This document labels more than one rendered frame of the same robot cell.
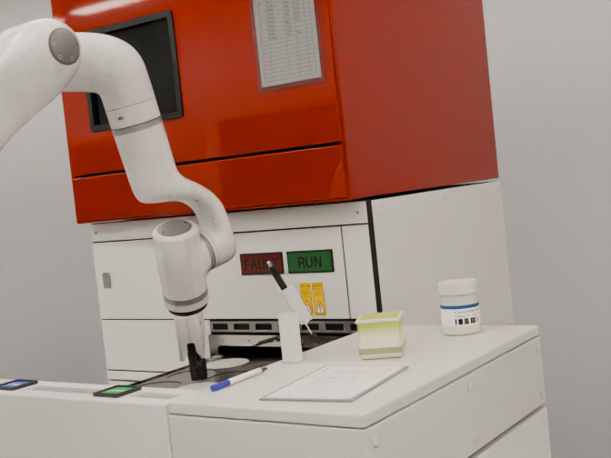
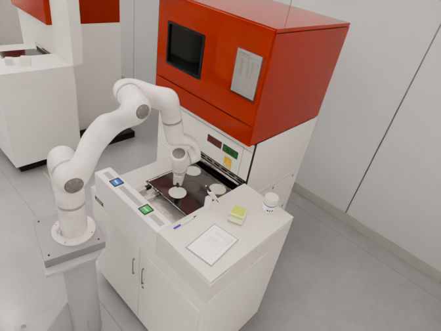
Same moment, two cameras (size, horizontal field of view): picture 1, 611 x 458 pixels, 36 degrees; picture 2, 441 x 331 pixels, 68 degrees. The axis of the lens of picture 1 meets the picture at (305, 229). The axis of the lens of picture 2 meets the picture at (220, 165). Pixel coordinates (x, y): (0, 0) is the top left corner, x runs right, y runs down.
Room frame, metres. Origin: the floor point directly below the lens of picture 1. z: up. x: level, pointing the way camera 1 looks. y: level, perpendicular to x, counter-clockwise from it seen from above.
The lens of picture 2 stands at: (0.36, -0.04, 2.09)
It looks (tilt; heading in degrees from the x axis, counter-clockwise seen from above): 34 degrees down; 3
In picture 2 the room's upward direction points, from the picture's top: 11 degrees clockwise
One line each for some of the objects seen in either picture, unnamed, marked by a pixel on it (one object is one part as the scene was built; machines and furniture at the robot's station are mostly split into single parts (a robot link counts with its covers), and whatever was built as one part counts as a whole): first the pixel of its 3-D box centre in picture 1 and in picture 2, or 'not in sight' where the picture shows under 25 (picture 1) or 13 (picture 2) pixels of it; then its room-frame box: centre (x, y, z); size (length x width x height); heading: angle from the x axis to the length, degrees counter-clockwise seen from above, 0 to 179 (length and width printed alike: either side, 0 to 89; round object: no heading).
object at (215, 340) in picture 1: (288, 356); (214, 173); (2.02, 0.07, 0.89); 0.44 x 0.02 x 0.10; 55
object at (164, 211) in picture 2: not in sight; (155, 211); (1.61, 0.31, 0.87); 0.36 x 0.08 x 0.03; 55
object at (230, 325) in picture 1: (286, 326); (216, 164); (2.02, 0.06, 0.96); 0.44 x 0.01 x 0.02; 55
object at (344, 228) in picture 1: (224, 299); (199, 142); (2.13, 0.20, 1.02); 0.82 x 0.03 x 0.40; 55
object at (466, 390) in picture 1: (375, 402); (228, 234); (1.54, -0.09, 0.89); 0.62 x 0.35 x 0.14; 145
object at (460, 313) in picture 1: (459, 306); (270, 203); (1.70, -0.27, 1.01); 0.07 x 0.07 x 0.10
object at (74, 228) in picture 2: not in sight; (72, 216); (1.36, 0.63, 0.96); 0.19 x 0.19 x 0.18
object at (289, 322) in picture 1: (294, 321); (210, 199); (1.61, 0.04, 1.03); 0.06 x 0.04 x 0.13; 145
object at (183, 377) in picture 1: (233, 377); (191, 186); (1.84, 0.17, 0.90); 0.34 x 0.34 x 0.01; 55
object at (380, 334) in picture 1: (381, 334); (237, 215); (1.57, -0.11, 1.00); 0.07 x 0.07 x 0.07; 79
